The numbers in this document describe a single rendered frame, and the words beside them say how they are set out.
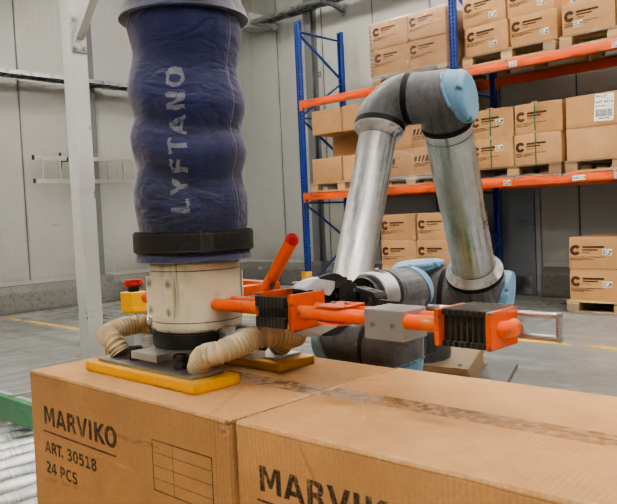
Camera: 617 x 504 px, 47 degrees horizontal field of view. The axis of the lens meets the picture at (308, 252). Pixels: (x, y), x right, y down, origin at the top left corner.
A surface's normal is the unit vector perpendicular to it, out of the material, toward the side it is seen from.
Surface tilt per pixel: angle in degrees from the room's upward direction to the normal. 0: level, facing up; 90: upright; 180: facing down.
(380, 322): 90
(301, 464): 90
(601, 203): 90
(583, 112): 89
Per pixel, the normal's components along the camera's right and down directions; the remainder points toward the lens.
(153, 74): -0.35, -0.18
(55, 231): 0.73, 0.00
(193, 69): 0.20, -0.15
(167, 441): -0.68, 0.07
